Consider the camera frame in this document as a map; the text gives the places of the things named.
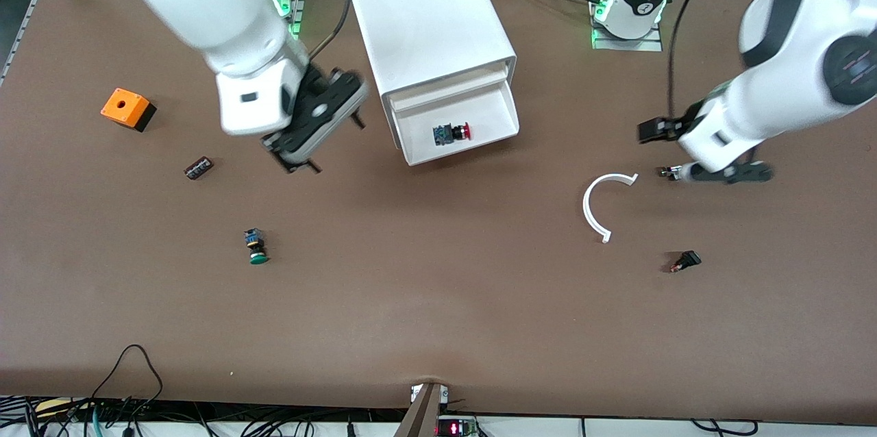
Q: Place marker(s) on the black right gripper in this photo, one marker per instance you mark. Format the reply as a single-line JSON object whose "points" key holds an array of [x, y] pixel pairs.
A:
{"points": [[316, 83]]}

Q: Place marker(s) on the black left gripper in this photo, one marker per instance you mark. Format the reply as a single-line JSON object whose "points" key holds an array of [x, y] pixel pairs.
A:
{"points": [[687, 123]]}

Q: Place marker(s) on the red push button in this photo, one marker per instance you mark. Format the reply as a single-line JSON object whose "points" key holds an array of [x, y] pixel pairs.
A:
{"points": [[442, 135]]}

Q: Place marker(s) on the white plastic drawer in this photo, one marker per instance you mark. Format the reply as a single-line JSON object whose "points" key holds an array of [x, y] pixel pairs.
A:
{"points": [[445, 96], [479, 118]]}

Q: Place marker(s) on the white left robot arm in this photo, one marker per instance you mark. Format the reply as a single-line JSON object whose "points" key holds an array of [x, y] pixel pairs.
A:
{"points": [[788, 46]]}

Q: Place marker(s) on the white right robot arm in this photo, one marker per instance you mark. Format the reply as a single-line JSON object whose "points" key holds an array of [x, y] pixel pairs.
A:
{"points": [[205, 5]]}

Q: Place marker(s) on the green push button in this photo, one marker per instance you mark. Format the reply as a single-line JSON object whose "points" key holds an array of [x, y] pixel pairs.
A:
{"points": [[255, 246]]}

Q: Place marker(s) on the white drawer cabinet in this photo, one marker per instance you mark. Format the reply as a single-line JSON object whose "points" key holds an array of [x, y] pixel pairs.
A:
{"points": [[425, 12]]}

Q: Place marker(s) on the orange black button box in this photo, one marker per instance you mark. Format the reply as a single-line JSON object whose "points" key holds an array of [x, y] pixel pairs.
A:
{"points": [[127, 108]]}

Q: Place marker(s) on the small silver component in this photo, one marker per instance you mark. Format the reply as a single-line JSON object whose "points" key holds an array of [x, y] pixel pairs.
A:
{"points": [[671, 172]]}

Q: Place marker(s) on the white curved plastic piece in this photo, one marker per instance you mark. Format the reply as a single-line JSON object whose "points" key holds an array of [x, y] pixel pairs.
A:
{"points": [[588, 207]]}

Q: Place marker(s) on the dark terminal block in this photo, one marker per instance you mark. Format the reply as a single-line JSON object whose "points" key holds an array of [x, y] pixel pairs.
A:
{"points": [[199, 168]]}

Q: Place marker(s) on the red LED display device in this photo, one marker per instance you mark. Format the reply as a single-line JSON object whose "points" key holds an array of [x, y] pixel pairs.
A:
{"points": [[455, 429]]}

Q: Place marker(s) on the small black switch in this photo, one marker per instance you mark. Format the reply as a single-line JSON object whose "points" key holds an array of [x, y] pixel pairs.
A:
{"points": [[686, 260]]}

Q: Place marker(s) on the brown camera mount post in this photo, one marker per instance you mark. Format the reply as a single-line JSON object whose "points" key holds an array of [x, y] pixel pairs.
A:
{"points": [[421, 416]]}

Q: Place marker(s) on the aluminium frame rail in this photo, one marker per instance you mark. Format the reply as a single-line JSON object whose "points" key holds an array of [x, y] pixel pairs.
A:
{"points": [[33, 7]]}

